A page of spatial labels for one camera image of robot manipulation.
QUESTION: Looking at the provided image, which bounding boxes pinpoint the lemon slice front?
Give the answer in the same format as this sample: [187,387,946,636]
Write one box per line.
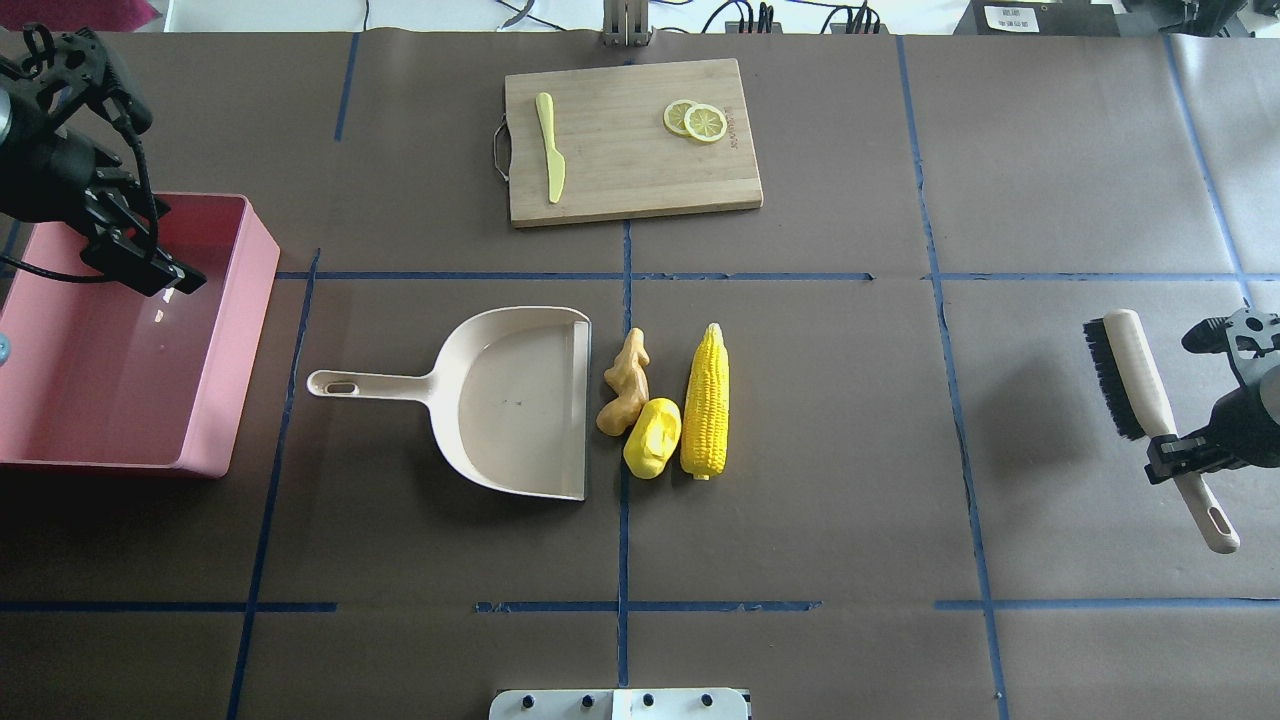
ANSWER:
[681,102,728,143]

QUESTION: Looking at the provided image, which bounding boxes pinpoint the lemon slice back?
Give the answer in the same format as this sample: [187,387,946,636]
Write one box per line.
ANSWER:
[662,99,698,138]

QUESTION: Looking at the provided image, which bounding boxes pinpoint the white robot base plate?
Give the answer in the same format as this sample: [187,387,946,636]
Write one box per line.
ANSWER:
[488,687,753,719]

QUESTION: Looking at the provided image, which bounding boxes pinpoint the beige plastic dustpan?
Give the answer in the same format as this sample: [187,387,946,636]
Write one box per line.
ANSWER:
[306,306,593,502]

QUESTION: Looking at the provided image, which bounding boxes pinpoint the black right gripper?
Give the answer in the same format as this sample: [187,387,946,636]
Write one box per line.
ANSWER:
[1146,368,1279,486]

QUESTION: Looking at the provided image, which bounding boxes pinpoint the bamboo cutting board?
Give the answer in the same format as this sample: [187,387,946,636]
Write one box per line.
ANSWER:
[504,59,763,228]

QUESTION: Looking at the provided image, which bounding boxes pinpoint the black box with label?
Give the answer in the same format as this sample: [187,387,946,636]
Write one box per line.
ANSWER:
[952,1,1121,37]

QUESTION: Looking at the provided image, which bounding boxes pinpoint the beige hand brush black bristles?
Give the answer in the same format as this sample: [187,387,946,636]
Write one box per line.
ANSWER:
[1083,309,1242,553]

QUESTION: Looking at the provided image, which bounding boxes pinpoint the yellow corn cob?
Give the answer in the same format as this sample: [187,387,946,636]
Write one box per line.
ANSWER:
[680,323,730,480]

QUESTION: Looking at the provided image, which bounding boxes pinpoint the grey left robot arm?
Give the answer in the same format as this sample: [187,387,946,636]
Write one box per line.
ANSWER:
[3,83,207,297]

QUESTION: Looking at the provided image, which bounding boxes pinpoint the tan ginger root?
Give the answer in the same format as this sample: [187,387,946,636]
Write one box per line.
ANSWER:
[595,327,652,437]

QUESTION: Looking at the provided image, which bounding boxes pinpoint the pink plastic bin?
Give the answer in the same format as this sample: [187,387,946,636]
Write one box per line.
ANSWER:
[1,193,280,478]

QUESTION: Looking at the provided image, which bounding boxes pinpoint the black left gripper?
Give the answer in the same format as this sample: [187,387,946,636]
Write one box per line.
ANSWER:
[1,90,207,297]

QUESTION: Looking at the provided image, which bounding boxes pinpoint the lemon slice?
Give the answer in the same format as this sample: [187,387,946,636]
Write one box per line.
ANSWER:
[681,102,728,143]
[662,99,698,138]

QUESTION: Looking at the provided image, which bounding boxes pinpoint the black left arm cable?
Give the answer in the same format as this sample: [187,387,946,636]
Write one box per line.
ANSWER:
[0,26,166,286]

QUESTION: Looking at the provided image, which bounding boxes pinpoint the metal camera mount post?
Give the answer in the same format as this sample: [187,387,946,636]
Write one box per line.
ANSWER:
[602,0,653,47]

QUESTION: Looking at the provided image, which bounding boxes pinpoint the yellow-green plastic knife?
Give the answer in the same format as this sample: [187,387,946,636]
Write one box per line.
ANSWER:
[534,92,567,205]

